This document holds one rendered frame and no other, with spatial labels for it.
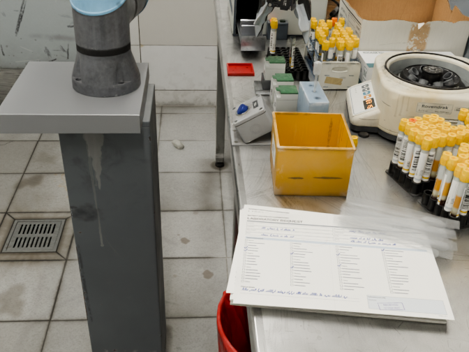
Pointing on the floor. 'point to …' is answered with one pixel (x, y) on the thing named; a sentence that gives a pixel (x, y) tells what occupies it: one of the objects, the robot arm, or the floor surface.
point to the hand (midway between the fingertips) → (282, 37)
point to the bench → (264, 177)
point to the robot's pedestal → (118, 234)
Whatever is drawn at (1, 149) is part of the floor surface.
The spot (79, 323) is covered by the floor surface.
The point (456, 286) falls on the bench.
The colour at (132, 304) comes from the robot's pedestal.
